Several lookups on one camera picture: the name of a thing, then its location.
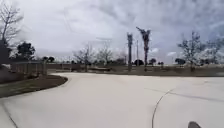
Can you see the bare tree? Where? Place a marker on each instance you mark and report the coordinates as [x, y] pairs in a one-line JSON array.
[[7, 23]]

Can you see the thin pole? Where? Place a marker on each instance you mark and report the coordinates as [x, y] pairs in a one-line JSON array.
[[137, 53]]

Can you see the sparse leafy tree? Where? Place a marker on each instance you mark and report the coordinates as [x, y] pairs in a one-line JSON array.
[[192, 50], [213, 50]]

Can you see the trimmed palm trunk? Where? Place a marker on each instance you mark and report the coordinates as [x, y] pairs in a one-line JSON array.
[[145, 46], [129, 50]]

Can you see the curved grass patch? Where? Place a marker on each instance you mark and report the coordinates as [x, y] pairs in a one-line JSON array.
[[31, 85]]

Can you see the robot's own part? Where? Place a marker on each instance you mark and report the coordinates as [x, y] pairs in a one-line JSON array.
[[194, 125]]

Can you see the long grass strip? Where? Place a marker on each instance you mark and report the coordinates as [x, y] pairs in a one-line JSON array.
[[160, 70]]

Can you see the pale concrete path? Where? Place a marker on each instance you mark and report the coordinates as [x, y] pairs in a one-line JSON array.
[[110, 100]]

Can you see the group of bare trees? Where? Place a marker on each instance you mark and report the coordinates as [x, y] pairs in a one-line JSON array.
[[87, 55]]

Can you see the dark round tree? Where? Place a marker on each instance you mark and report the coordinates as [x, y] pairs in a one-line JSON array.
[[25, 50]]

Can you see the low fence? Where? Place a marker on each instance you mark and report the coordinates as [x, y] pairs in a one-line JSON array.
[[30, 66]]

